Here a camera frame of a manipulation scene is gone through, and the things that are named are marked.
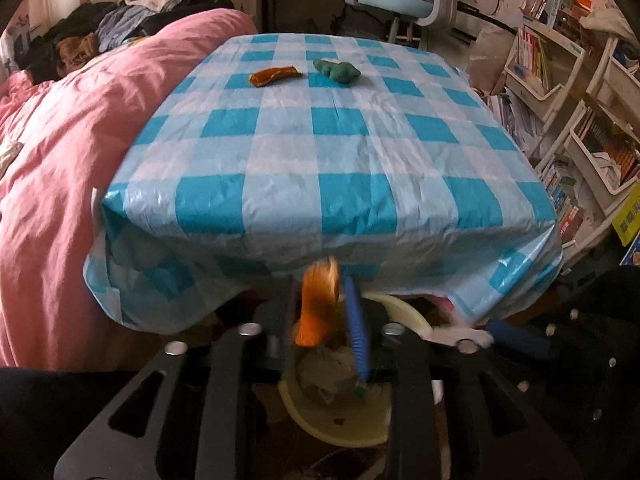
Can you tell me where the row of colourful books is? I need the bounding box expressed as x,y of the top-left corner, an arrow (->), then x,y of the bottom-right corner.
540,157 -> 586,238

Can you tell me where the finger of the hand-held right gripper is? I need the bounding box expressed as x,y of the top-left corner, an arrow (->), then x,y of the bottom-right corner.
487,320 -> 551,360

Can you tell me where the yellow box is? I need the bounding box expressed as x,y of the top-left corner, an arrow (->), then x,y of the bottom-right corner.
612,195 -> 640,266

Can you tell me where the orange fruit peel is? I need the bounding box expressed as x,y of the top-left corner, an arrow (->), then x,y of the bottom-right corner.
293,256 -> 343,348

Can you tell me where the stack of white books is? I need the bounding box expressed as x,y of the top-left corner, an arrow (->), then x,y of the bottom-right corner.
487,92 -> 543,156

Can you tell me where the pink duvet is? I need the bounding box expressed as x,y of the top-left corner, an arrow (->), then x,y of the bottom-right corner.
0,8 -> 258,371

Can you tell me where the yellow plastic bin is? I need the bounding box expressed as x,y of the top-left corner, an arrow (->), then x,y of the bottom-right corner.
277,294 -> 436,448

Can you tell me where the beige crumpled cloth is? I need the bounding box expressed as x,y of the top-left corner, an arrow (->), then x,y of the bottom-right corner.
0,142 -> 23,181

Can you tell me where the pile of dark clothes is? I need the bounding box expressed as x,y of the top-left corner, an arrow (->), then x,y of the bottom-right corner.
25,0 -> 251,83

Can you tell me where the grey and blue desk chair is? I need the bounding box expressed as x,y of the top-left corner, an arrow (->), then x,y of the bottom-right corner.
342,0 -> 476,43

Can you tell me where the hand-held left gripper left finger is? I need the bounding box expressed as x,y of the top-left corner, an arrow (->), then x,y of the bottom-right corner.
54,285 -> 301,480

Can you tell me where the green scrap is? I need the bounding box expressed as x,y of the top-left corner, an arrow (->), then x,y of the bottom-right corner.
313,57 -> 362,85

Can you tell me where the brown garment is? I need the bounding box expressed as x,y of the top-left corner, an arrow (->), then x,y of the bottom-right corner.
55,34 -> 98,73

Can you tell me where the blue checked tablecloth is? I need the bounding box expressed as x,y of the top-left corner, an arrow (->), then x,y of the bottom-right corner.
85,34 -> 563,336

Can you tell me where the white book rack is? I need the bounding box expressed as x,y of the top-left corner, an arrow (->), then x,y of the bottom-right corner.
487,17 -> 588,158
537,35 -> 640,248

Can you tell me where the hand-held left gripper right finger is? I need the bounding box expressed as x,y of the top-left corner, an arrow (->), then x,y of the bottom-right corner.
345,277 -> 583,480

